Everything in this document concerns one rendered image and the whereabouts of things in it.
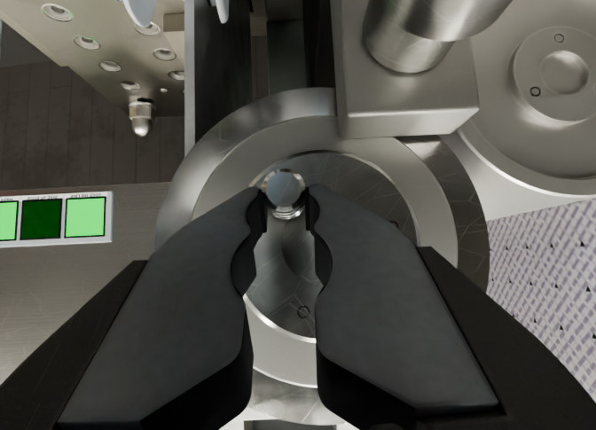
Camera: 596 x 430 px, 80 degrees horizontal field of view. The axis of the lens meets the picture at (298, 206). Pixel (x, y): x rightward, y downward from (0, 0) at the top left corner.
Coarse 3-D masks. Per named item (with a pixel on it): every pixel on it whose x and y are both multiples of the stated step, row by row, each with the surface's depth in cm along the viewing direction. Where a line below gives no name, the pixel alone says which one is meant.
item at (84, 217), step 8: (72, 200) 49; (80, 200) 49; (88, 200) 49; (96, 200) 49; (72, 208) 49; (80, 208) 49; (88, 208) 49; (96, 208) 49; (72, 216) 49; (80, 216) 49; (88, 216) 49; (96, 216) 49; (72, 224) 48; (80, 224) 48; (88, 224) 48; (96, 224) 48; (72, 232) 48; (80, 232) 48; (88, 232) 48; (96, 232) 48
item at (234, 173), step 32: (288, 128) 16; (320, 128) 16; (224, 160) 16; (256, 160) 16; (384, 160) 16; (416, 160) 16; (224, 192) 16; (416, 192) 15; (448, 224) 15; (448, 256) 15; (256, 320) 15; (256, 352) 15; (288, 352) 15
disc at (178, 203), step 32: (288, 96) 17; (320, 96) 17; (224, 128) 17; (256, 128) 17; (192, 160) 16; (448, 160) 16; (192, 192) 16; (448, 192) 16; (160, 224) 16; (480, 224) 16; (480, 256) 16; (480, 288) 15; (256, 384) 15; (288, 384) 15; (288, 416) 15; (320, 416) 15
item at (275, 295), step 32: (288, 160) 14; (320, 160) 14; (352, 160) 14; (352, 192) 14; (384, 192) 14; (288, 224) 14; (416, 224) 14; (256, 256) 14; (288, 256) 14; (256, 288) 14; (288, 288) 14; (320, 288) 13; (288, 320) 13
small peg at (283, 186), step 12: (264, 180) 11; (276, 180) 11; (288, 180) 11; (300, 180) 11; (264, 192) 11; (276, 192) 11; (288, 192) 11; (300, 192) 11; (276, 204) 11; (288, 204) 11; (300, 204) 11; (276, 216) 14; (288, 216) 13
